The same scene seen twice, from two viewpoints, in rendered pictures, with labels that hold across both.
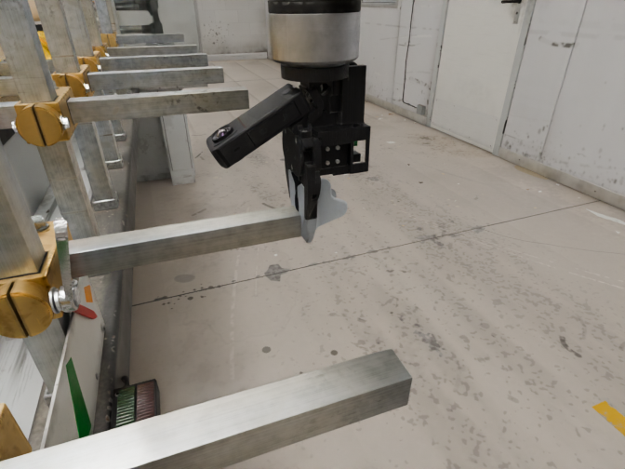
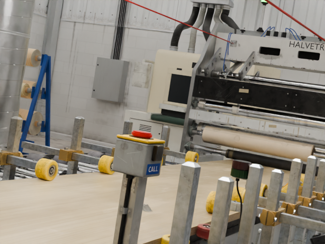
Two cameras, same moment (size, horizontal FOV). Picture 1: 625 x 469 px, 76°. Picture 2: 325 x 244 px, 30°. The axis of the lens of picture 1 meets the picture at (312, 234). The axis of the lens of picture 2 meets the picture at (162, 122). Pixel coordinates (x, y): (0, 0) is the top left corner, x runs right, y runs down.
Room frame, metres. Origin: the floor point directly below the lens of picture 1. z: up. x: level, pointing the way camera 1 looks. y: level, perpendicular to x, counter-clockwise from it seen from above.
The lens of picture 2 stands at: (-1.18, -0.85, 1.32)
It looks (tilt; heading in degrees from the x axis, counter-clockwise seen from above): 3 degrees down; 46
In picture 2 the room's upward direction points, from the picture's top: 9 degrees clockwise
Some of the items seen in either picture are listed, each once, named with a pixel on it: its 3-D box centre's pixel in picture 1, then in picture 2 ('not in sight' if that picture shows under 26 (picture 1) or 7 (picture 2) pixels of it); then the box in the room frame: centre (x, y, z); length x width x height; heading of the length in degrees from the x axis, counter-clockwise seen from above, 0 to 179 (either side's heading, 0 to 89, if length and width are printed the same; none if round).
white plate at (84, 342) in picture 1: (83, 372); not in sight; (0.29, 0.24, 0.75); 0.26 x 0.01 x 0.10; 20
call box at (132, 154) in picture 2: not in sight; (138, 157); (-0.41, 0.01, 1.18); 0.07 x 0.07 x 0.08; 20
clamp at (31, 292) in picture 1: (32, 274); not in sight; (0.33, 0.28, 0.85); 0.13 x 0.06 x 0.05; 20
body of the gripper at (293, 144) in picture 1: (322, 121); not in sight; (0.45, -0.01, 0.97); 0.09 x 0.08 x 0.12; 110
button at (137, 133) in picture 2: not in sight; (141, 136); (-0.41, 0.01, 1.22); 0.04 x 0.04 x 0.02
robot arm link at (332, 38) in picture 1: (313, 39); not in sight; (0.45, 0.00, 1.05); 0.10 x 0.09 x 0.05; 20
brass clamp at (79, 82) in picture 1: (74, 84); (290, 208); (0.80, 0.45, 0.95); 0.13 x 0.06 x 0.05; 20
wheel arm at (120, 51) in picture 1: (134, 52); not in sight; (1.32, 0.53, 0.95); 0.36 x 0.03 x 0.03; 110
